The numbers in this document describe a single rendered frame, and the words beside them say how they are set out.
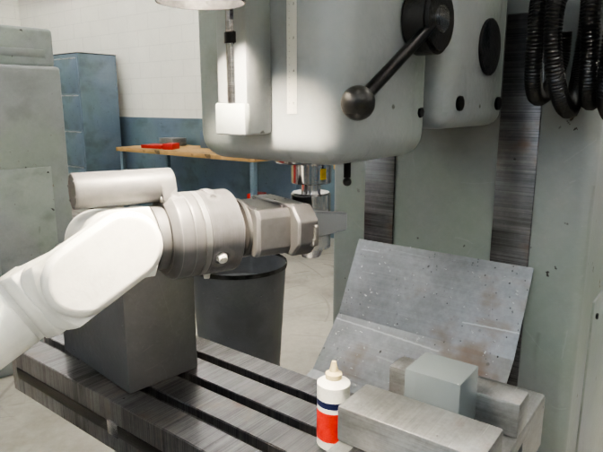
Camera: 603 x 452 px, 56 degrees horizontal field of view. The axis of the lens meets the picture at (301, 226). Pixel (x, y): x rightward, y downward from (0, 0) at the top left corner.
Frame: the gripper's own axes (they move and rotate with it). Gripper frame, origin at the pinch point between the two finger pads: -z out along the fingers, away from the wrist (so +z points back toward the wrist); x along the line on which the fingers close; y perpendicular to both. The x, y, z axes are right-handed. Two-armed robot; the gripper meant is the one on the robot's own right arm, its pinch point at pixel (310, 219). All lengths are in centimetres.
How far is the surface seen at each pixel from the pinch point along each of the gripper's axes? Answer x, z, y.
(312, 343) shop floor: 198, -138, 122
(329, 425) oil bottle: -5.2, 0.5, 24.1
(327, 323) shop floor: 219, -163, 122
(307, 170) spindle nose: -1.7, 1.7, -6.0
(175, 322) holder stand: 23.3, 8.6, 19.0
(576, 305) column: -9.0, -43.0, 16.2
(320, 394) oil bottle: -4.0, 1.0, 20.4
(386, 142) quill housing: -9.4, -2.9, -9.5
